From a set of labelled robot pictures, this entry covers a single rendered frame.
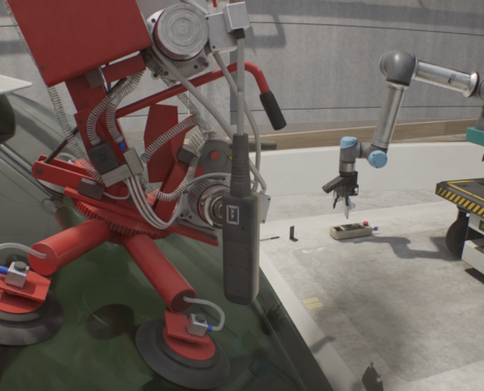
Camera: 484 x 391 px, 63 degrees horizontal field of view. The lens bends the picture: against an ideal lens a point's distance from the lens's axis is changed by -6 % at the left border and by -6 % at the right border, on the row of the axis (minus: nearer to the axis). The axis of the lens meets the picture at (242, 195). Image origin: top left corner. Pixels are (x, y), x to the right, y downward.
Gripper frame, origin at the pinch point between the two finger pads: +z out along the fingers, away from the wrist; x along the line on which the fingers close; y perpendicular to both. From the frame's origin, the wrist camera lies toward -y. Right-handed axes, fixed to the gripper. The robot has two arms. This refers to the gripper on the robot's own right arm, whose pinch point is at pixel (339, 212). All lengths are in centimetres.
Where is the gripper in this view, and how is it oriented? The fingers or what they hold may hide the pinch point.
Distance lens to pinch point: 201.4
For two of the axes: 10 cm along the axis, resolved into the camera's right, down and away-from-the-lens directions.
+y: 9.6, -0.9, 2.5
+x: -2.7, -3.2, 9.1
